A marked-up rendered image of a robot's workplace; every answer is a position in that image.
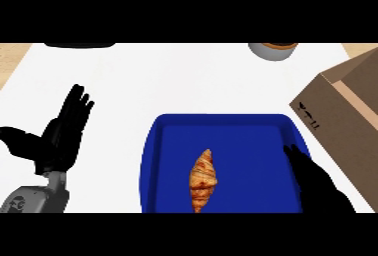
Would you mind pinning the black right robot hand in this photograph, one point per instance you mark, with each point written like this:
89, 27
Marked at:
317, 186

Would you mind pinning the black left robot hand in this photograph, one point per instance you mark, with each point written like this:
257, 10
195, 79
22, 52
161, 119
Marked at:
60, 136

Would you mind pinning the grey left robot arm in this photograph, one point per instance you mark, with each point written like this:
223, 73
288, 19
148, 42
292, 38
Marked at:
34, 198

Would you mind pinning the blue tray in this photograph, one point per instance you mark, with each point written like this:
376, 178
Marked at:
245, 156

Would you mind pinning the brown cardboard box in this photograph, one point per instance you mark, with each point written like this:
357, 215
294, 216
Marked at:
344, 126

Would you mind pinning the golden brown croissant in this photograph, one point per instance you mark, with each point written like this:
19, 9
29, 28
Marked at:
202, 180

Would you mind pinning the black flat object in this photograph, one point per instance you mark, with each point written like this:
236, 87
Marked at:
78, 45

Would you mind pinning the grey cup with brown content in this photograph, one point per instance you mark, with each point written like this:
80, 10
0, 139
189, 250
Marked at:
273, 50

